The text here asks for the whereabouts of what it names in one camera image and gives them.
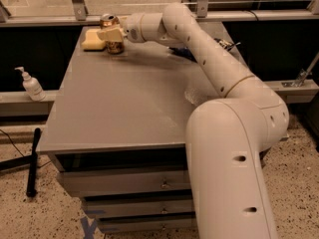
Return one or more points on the bottom grey drawer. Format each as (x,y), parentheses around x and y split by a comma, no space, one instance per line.
(145,224)

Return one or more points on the middle grey drawer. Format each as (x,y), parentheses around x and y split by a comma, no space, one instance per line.
(153,205)

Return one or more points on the black stand leg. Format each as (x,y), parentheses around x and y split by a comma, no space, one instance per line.
(31,190)

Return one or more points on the blue chip bag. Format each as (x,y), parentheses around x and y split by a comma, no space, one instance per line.
(186,53)

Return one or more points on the yellow sponge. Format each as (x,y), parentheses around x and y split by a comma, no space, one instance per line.
(92,41)

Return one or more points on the metal window rail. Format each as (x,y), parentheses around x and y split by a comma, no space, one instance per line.
(212,16)

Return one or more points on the orange La Croix can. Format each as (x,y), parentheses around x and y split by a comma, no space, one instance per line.
(108,20)

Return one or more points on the grey drawer cabinet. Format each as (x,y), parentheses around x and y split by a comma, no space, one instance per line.
(126,111)

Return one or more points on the white pump bottle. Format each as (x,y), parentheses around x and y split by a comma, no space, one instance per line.
(32,86)

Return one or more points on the top grey drawer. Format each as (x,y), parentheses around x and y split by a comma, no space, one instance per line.
(124,181)

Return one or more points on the grey drawer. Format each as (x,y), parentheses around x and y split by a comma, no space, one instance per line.
(124,181)
(153,205)
(145,224)

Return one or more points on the metal bracket right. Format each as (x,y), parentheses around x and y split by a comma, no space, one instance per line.
(303,74)

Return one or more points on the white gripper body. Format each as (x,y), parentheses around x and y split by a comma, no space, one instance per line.
(132,28)

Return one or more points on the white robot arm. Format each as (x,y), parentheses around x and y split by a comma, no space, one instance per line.
(225,136)

